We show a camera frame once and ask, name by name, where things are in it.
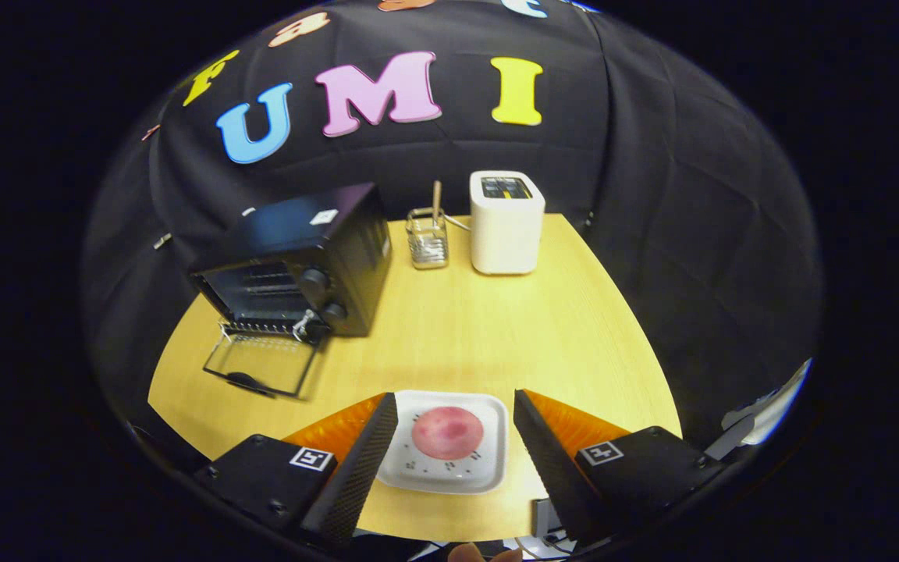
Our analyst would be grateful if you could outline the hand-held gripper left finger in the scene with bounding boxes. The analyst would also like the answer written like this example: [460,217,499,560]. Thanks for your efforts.
[194,392,400,550]

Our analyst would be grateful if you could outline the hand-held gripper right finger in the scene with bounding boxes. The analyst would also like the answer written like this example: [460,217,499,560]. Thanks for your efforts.
[513,389,729,547]

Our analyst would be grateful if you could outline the white square plate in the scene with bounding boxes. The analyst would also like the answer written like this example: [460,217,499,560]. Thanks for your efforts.
[377,390,510,496]

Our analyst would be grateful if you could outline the pink round meat slice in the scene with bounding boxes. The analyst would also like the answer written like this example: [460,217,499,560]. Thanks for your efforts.
[411,406,486,461]

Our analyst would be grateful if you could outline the black toaster oven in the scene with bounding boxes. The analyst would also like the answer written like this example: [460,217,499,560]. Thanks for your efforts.
[188,183,393,400]

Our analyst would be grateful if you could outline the white toaster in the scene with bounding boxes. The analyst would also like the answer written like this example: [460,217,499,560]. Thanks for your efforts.
[469,170,547,276]

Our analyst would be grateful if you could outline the grey box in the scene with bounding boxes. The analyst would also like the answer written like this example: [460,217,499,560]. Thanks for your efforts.
[531,498,575,547]

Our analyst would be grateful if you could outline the metal wire oven rack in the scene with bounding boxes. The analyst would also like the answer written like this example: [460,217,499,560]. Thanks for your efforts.
[218,311,319,343]

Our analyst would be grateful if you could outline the metal wire utensil basket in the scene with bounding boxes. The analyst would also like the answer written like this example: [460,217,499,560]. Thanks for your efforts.
[406,207,450,271]

